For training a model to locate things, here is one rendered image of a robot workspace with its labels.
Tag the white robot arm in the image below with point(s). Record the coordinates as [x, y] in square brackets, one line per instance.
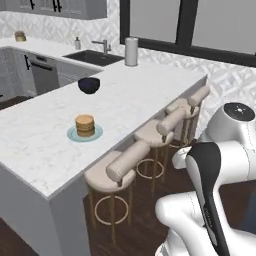
[230, 160]

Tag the beige bar stool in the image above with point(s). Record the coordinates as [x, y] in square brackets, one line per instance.
[115, 173]
[156, 133]
[191, 103]

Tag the light blue plate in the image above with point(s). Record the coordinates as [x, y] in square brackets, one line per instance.
[75, 135]

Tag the dark blue bowl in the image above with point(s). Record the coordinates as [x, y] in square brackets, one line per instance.
[89, 85]

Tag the white paper towel roll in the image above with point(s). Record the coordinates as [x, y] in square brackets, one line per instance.
[131, 51]

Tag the dark kitchen sink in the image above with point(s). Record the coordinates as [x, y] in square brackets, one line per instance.
[93, 57]

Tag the silver tap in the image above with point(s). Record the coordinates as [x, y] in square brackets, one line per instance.
[105, 45]

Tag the white soap dispenser bottle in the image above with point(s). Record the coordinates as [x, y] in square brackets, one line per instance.
[77, 43]

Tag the grey dishwasher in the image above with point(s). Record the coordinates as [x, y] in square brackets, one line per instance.
[43, 75]

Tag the black framed window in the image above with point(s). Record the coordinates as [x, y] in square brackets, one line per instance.
[186, 23]

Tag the grey base cupboards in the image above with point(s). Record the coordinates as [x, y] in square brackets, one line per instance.
[13, 71]

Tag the small brown potted plant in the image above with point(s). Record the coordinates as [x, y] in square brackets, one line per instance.
[20, 36]

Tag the grey wall cupboards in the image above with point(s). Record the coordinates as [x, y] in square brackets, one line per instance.
[63, 6]

